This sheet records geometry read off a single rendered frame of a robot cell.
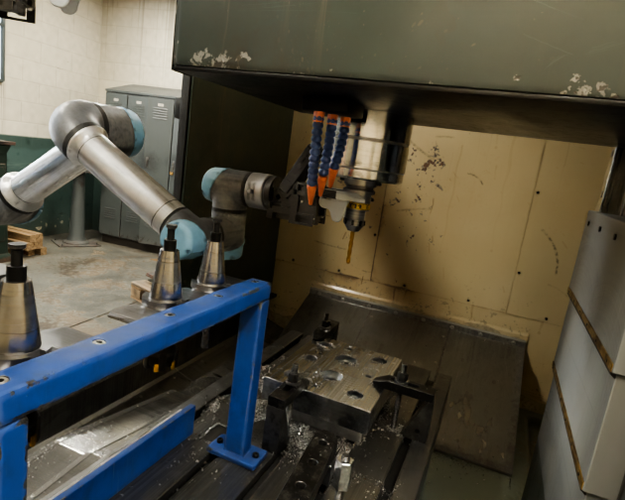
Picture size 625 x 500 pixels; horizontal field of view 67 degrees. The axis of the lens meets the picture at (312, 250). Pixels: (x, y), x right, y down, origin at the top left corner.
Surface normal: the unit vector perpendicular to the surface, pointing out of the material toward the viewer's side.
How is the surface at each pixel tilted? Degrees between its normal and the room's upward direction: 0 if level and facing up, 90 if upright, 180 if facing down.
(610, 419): 90
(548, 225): 90
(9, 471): 90
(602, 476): 90
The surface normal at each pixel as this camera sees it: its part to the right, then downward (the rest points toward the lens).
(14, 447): 0.91, 0.20
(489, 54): -0.38, 0.13
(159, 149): -0.02, 0.19
